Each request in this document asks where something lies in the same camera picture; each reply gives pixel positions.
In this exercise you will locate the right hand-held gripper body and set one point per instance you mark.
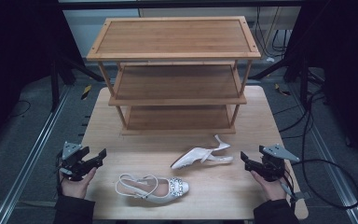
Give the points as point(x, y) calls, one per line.
point(273, 165)

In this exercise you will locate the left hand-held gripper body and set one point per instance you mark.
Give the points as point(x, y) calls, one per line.
point(74, 160)

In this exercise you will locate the white jeweled slingback shoe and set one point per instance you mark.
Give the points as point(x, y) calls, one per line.
point(177, 188)
point(192, 155)

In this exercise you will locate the wooden three-tier shoe rack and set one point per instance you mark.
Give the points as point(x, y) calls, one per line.
point(174, 37)

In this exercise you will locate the person's right hand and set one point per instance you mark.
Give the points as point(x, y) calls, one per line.
point(272, 188)

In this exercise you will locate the person's left hand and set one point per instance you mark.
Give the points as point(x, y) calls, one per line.
point(78, 186)

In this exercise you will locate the yellow black tape strip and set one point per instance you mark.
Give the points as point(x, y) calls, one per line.
point(86, 92)
point(281, 90)

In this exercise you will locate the black metal stand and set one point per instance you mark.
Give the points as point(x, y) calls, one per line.
point(54, 84)
point(304, 84)

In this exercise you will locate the dark curtain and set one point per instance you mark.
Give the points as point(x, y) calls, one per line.
point(15, 46)
point(345, 62)

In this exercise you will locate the metal floor rail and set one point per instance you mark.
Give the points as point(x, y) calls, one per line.
point(31, 155)
point(329, 155)

